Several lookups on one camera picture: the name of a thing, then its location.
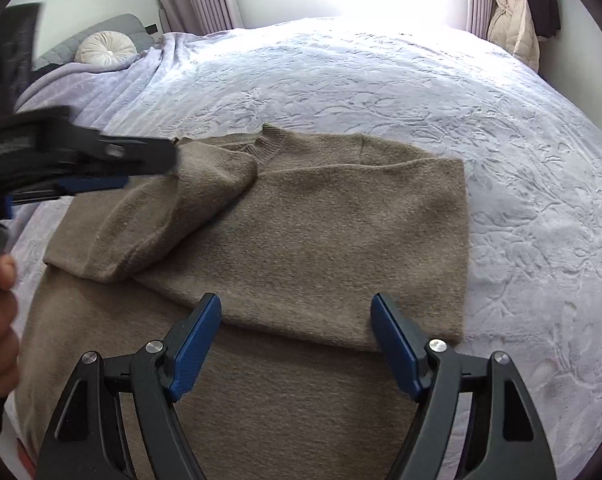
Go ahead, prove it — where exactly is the beige hanging coat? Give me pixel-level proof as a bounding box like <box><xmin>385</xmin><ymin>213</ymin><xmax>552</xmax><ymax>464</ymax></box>
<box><xmin>487</xmin><ymin>0</ymin><xmax>540</xmax><ymax>74</ymax></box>

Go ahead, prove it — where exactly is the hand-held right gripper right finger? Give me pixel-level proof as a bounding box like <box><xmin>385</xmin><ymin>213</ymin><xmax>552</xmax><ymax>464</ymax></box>
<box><xmin>370</xmin><ymin>294</ymin><xmax>558</xmax><ymax>480</ymax></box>

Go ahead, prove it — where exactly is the round white cushion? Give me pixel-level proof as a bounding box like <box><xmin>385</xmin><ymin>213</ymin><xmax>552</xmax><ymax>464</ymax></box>
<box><xmin>75</xmin><ymin>31</ymin><xmax>138</xmax><ymax>67</ymax></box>

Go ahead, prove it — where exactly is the grey padded headboard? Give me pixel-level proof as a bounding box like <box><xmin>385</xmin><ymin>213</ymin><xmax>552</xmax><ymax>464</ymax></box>
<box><xmin>31</xmin><ymin>13</ymin><xmax>157</xmax><ymax>72</ymax></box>

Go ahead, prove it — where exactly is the dark hanging clothing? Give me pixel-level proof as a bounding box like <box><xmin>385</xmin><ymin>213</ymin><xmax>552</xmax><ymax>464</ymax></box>
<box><xmin>510</xmin><ymin>0</ymin><xmax>562</xmax><ymax>42</ymax></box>

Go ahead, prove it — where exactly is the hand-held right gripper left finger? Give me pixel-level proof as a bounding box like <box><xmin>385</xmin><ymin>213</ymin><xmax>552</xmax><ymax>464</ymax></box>
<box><xmin>34</xmin><ymin>292</ymin><xmax>223</xmax><ymax>480</ymax></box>

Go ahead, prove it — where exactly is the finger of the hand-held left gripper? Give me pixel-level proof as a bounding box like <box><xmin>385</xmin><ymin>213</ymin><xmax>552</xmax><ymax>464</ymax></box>
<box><xmin>4</xmin><ymin>174</ymin><xmax>130</xmax><ymax>207</ymax></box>
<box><xmin>44</xmin><ymin>107</ymin><xmax>178</xmax><ymax>178</ymax></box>

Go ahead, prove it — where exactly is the pale lavender embossed blanket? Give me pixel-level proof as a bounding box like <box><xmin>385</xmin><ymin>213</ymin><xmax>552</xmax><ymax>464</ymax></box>
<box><xmin>0</xmin><ymin>14</ymin><xmax>602</xmax><ymax>480</ymax></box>

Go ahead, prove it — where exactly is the brown knit sweater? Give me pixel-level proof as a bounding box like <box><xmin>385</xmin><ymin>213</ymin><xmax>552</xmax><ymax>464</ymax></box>
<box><xmin>18</xmin><ymin>124</ymin><xmax>470</xmax><ymax>480</ymax></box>

